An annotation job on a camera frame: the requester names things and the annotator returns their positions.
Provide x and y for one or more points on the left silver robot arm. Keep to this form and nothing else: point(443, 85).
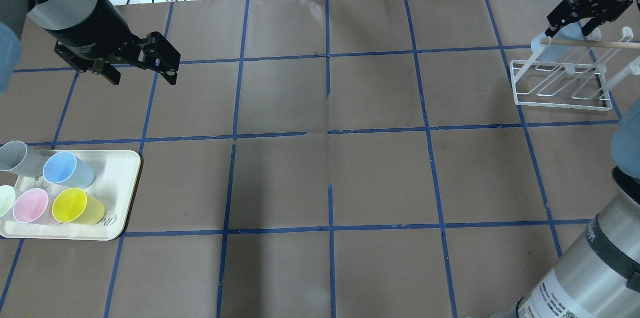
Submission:
point(90, 35)

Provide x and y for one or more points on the cream plastic tray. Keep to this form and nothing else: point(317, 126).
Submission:
point(115, 181)

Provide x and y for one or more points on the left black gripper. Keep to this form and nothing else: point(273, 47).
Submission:
point(96, 27)

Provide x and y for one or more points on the white wire cup rack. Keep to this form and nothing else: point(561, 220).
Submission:
point(583, 78)

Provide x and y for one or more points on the light blue plastic cup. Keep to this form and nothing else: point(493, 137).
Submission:
point(554, 52)

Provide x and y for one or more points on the cream white plastic cup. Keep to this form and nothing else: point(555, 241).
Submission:
point(8, 196)

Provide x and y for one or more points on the grey plastic cup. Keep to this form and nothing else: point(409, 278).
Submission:
point(20, 159)

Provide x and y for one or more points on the pink plastic cup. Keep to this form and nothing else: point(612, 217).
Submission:
point(34, 206)

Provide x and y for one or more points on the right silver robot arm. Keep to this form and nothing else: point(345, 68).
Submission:
point(350, 159)

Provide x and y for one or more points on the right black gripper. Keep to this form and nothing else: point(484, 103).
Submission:
point(596, 4)

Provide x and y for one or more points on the yellow plastic cup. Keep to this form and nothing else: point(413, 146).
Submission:
point(75, 205)

